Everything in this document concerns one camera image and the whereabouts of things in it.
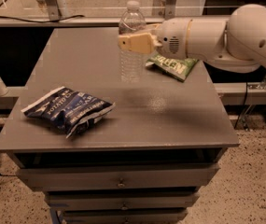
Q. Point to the grey drawer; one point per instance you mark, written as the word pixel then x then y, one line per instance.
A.
pixel 118 177
pixel 122 202
pixel 124 217

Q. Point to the metal frame post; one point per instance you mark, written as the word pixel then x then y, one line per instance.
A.
pixel 169 9
pixel 57 9

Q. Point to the top grey drawer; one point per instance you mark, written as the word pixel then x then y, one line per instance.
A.
pixel 118 177

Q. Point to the grey drawer cabinet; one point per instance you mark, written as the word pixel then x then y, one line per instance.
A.
pixel 155 121

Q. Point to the middle grey drawer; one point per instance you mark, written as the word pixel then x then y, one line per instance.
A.
pixel 122 202

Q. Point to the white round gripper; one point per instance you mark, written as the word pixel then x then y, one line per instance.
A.
pixel 171 39

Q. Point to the clear plastic water bottle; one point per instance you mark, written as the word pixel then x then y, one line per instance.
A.
pixel 130 62

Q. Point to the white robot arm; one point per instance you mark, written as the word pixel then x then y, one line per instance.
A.
pixel 235 43

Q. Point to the bottom grey drawer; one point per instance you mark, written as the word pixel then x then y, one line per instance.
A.
pixel 124 217

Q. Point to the blue potato chip bag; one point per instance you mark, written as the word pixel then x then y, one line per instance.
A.
pixel 72 112

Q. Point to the metal frame post right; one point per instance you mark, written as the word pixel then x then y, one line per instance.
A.
pixel 169 9

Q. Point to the green kettle chip bag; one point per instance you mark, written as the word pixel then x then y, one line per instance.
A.
pixel 178 69

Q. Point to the metal frame post left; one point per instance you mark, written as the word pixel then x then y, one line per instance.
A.
pixel 57 9

